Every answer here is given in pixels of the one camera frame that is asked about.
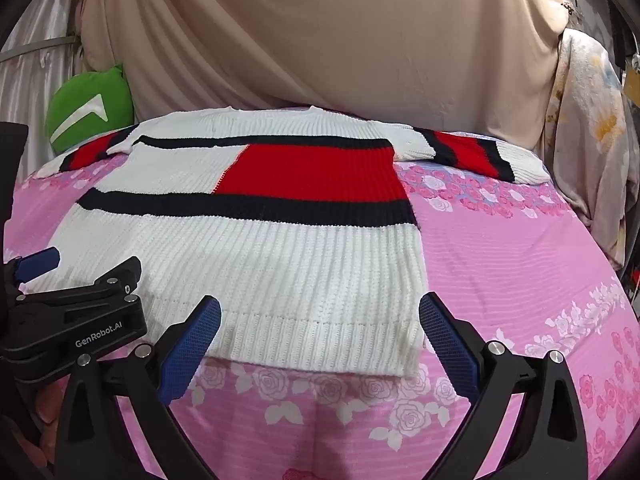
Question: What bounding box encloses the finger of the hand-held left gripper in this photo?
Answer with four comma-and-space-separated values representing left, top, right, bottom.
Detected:
5, 246, 62, 286
14, 256, 144, 307

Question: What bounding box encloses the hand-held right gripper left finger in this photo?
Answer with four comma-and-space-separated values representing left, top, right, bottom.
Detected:
52, 296, 223, 480

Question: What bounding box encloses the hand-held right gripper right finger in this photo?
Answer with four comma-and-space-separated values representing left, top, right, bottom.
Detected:
417, 292, 591, 480

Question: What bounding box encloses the white red navy knit sweater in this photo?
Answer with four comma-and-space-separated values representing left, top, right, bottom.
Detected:
35, 105, 548, 378

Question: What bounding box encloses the person's left hand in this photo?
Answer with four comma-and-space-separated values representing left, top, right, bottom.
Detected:
32, 377, 66, 461

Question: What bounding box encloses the pink floral bed sheet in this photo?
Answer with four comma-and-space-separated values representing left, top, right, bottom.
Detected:
0, 110, 640, 480

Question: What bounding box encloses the green plush pillow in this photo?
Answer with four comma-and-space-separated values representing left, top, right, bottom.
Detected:
46, 63, 135, 156

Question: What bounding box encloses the silver curtain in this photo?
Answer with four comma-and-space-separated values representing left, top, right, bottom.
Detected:
0, 0, 101, 181

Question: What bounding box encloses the pale floral blanket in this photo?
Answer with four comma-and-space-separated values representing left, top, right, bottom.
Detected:
542, 27, 640, 268

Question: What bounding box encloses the beige draped cloth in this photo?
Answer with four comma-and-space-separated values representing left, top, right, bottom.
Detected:
80, 0, 568, 153

